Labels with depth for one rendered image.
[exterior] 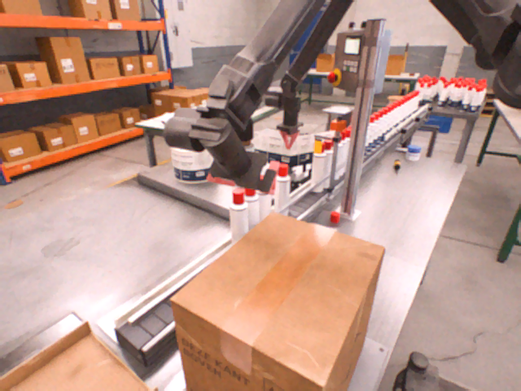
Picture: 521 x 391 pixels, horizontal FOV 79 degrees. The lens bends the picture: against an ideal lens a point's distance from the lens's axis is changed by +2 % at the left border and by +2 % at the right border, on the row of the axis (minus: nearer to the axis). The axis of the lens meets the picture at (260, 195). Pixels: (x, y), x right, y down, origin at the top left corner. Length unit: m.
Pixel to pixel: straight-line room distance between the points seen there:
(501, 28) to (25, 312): 1.10
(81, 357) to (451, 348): 1.74
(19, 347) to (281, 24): 0.87
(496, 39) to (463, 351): 1.75
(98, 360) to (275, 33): 0.74
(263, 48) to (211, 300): 0.40
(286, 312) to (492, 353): 1.77
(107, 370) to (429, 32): 8.49
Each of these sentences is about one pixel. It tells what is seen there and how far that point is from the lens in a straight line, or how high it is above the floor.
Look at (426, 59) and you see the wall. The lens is 8.70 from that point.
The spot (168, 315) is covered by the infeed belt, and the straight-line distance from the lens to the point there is 0.81.
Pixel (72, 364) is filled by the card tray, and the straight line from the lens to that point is 0.86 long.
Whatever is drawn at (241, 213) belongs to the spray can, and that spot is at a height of 1.03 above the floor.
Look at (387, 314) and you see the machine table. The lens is 0.91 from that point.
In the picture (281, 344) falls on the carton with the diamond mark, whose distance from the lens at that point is 0.43.
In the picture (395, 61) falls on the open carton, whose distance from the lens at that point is 6.62.
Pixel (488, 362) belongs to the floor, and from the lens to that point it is 2.11.
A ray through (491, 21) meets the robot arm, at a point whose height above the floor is 1.47.
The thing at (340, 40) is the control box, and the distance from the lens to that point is 1.22.
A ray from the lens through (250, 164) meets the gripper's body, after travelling 0.58.
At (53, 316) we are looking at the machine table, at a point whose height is 0.83.
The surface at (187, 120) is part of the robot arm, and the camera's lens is 0.55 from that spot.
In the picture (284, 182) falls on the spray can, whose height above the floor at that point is 1.04.
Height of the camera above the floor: 1.46
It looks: 27 degrees down
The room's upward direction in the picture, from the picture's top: straight up
